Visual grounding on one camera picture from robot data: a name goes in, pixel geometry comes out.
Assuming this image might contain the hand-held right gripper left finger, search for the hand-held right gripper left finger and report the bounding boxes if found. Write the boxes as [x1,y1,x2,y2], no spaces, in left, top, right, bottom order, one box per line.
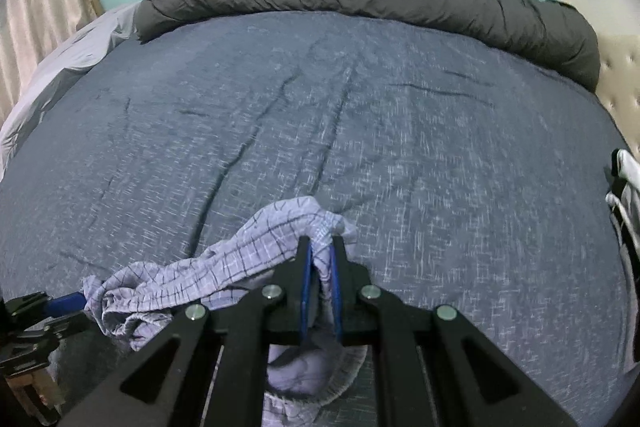
[60,236,321,427]

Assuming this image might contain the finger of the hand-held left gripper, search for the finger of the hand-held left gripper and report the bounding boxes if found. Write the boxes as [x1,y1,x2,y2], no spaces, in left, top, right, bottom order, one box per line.
[42,311,96,343]
[0,291,86,324]

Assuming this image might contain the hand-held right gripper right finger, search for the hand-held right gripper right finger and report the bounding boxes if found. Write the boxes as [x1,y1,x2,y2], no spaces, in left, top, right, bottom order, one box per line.
[330,236,581,427]

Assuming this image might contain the light blue plaid shorts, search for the light blue plaid shorts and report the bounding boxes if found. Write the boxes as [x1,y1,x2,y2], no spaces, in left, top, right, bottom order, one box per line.
[82,196,368,427]

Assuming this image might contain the light grey sheet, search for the light grey sheet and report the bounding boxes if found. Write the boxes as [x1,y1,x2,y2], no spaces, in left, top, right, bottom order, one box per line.
[0,2,143,168]

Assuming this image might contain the cream pleated curtain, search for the cream pleated curtain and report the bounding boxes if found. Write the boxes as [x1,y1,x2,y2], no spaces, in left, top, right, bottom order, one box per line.
[0,0,101,128]

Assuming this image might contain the white folded garment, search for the white folded garment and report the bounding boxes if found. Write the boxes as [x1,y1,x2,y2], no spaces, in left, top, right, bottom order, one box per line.
[605,148,640,228]

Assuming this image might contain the cream tufted headboard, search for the cream tufted headboard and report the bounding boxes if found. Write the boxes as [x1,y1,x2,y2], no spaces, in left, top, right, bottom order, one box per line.
[557,0,640,148]

